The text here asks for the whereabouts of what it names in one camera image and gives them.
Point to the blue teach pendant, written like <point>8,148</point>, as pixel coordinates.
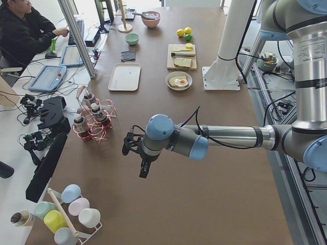
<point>48,78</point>
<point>71,57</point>

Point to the bread slice under egg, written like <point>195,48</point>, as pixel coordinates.
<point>171,80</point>

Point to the plain bread slice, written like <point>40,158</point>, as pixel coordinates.
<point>182,62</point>

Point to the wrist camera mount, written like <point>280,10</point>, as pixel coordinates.
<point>133,142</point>

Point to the white pedestal column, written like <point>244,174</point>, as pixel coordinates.
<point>223,73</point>

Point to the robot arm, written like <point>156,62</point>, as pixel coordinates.
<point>304,22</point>

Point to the green cup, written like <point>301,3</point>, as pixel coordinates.
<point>43,208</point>

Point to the half lemon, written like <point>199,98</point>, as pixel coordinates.
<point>189,46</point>

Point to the green lime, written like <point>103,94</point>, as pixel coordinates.
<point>188,37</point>

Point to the blue cup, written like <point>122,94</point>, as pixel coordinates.
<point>71,193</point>

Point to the white cup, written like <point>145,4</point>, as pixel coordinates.
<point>89,217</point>

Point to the wooden cutting board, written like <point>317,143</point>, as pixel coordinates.
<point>170,60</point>

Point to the white wire cup rack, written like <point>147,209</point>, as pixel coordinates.
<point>85,234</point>

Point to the pink ice bowl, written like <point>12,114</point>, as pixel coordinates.
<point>152,23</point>

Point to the dark drink bottle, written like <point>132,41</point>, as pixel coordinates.
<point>97,112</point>
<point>79,123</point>
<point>89,99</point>

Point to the white plate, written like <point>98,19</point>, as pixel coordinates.
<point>179,73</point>

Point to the grey folded cloth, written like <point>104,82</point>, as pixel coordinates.
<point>128,55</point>

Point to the yellow cup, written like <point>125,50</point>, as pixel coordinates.
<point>54,221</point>

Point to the fried egg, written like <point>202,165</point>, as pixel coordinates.
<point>181,83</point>

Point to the wooden rack handle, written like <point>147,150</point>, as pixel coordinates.
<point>61,210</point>

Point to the aluminium frame post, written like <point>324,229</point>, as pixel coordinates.
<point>67,12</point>

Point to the grey-blue cup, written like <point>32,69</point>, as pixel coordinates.
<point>64,236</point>

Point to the green bowl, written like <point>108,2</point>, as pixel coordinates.
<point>132,39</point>

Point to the steel muddler black tip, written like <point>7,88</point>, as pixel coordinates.
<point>174,54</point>

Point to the copper wire bottle rack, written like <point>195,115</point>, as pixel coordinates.
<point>94,130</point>

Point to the metal ice scoop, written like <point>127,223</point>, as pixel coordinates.
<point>143,14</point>

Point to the yellow lemon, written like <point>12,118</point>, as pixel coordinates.
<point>187,30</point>
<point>180,32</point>

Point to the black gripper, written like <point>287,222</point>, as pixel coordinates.
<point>148,158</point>

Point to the cream rabbit tray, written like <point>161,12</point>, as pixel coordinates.
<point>125,77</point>

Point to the wooden mug tree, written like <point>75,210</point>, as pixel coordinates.
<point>124,27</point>

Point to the pink cup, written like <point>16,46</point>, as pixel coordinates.
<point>78,205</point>

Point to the steel tumbler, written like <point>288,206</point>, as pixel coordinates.
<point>23,218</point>

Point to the yellow plastic knife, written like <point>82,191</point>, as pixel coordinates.
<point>180,50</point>

